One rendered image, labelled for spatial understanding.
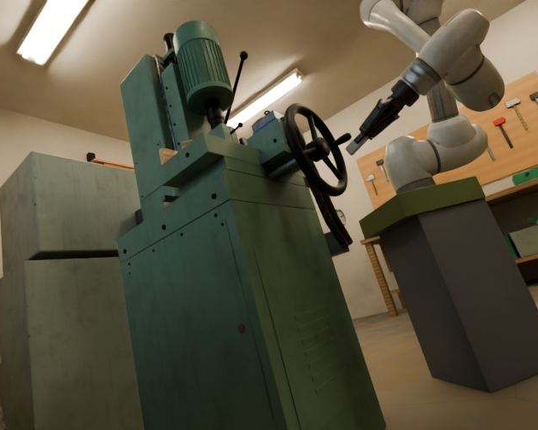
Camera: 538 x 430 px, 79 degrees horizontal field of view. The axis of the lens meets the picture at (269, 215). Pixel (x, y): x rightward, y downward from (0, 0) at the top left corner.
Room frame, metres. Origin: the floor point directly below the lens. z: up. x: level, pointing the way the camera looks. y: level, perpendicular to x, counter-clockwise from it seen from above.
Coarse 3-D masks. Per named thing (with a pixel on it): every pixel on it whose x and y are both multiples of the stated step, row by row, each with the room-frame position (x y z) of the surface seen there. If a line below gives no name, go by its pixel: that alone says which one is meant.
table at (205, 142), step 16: (192, 144) 0.78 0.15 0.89; (208, 144) 0.76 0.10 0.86; (224, 144) 0.81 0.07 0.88; (240, 144) 0.87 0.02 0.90; (176, 160) 0.82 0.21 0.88; (192, 160) 0.79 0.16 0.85; (208, 160) 0.80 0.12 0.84; (256, 160) 0.91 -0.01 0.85; (272, 160) 0.92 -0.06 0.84; (176, 176) 0.84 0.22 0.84; (192, 176) 0.87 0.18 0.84; (304, 176) 1.13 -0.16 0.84
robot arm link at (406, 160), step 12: (396, 144) 1.28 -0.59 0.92; (408, 144) 1.27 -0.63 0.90; (420, 144) 1.26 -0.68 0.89; (384, 156) 1.37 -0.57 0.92; (396, 156) 1.28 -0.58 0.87; (408, 156) 1.26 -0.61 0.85; (420, 156) 1.26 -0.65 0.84; (432, 156) 1.26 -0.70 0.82; (396, 168) 1.29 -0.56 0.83; (408, 168) 1.27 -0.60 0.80; (420, 168) 1.27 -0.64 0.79; (432, 168) 1.28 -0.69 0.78; (396, 180) 1.31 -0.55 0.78; (408, 180) 1.28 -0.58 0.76
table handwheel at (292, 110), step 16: (288, 112) 0.76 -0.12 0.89; (304, 112) 0.84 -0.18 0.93; (288, 128) 0.74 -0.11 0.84; (320, 128) 0.92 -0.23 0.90; (320, 144) 0.83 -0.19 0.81; (288, 160) 0.90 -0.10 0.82; (304, 160) 0.75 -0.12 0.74; (336, 160) 0.96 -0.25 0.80; (272, 176) 0.94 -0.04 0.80; (336, 176) 0.92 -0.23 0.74; (336, 192) 0.85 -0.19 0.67
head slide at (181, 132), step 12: (168, 72) 1.07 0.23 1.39; (168, 84) 1.08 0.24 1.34; (180, 84) 1.06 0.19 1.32; (168, 96) 1.08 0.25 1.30; (180, 96) 1.05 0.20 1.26; (168, 108) 1.09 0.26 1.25; (180, 108) 1.06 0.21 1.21; (180, 120) 1.06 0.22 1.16; (192, 120) 1.08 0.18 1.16; (204, 120) 1.13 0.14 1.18; (180, 132) 1.07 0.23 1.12; (192, 132) 1.07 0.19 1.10; (180, 144) 1.08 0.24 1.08
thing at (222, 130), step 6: (216, 126) 1.02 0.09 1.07; (222, 126) 1.00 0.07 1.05; (228, 126) 1.03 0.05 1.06; (210, 132) 1.03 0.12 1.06; (216, 132) 1.02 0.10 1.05; (222, 132) 1.00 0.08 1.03; (228, 132) 1.02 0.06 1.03; (234, 132) 1.05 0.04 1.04; (228, 138) 1.01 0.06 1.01; (234, 138) 1.04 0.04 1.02
